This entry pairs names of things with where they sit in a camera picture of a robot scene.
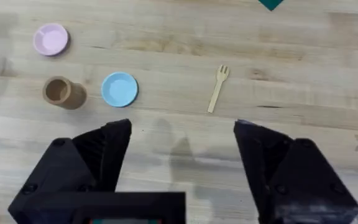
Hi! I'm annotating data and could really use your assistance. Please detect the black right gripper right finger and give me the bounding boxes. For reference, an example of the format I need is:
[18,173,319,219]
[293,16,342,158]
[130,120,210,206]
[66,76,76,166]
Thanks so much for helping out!
[233,119,358,224]

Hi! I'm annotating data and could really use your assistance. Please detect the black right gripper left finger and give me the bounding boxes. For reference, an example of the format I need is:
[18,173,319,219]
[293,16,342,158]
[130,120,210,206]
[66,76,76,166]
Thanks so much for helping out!
[7,118,132,224]

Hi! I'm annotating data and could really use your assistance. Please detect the brown cup container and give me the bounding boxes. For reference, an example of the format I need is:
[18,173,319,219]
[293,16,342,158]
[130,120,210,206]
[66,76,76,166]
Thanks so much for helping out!
[42,75,88,110]

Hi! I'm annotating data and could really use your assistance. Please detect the blue plate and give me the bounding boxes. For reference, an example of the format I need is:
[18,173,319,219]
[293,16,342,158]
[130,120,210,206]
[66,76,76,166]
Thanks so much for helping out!
[101,72,139,108]

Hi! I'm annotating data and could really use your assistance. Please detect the pink plate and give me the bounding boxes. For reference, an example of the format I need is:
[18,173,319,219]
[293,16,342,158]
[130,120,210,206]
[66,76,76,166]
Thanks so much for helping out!
[32,22,70,57]

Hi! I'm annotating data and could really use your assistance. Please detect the wooden fork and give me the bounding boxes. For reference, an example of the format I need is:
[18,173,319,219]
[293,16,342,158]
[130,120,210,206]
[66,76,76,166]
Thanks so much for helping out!
[207,64,230,114]

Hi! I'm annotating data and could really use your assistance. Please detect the green board with blocks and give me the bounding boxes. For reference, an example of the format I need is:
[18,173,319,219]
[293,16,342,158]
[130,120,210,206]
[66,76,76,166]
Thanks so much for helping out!
[257,0,285,12]

